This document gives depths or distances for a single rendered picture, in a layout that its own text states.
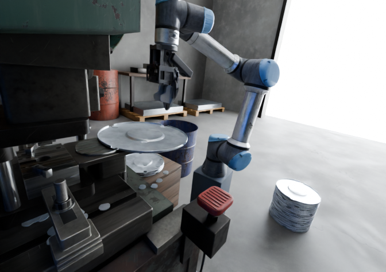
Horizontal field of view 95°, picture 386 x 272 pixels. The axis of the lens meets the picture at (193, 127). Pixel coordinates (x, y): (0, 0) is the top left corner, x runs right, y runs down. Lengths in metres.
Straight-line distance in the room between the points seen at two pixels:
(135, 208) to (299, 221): 1.28
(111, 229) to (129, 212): 0.05
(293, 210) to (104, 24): 1.45
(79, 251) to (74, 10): 0.34
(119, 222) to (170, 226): 0.13
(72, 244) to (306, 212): 1.38
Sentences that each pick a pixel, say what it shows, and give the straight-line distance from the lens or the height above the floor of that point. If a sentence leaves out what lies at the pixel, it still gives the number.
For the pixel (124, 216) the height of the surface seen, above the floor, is 0.71.
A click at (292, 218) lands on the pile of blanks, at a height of 0.10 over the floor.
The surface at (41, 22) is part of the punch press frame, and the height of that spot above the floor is 1.04.
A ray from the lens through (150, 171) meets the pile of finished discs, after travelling 1.17.
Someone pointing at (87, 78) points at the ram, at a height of 0.97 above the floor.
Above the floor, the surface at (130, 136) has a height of 0.79.
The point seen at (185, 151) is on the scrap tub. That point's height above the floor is 0.29.
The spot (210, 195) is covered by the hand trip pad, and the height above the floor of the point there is 0.76.
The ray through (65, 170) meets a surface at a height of 0.78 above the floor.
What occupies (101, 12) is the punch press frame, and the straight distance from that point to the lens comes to 0.32.
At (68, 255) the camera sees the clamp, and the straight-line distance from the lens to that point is 0.37.
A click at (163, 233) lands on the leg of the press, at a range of 0.48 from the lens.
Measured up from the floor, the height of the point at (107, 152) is 0.78.
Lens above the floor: 1.01
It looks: 18 degrees down
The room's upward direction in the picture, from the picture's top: 6 degrees clockwise
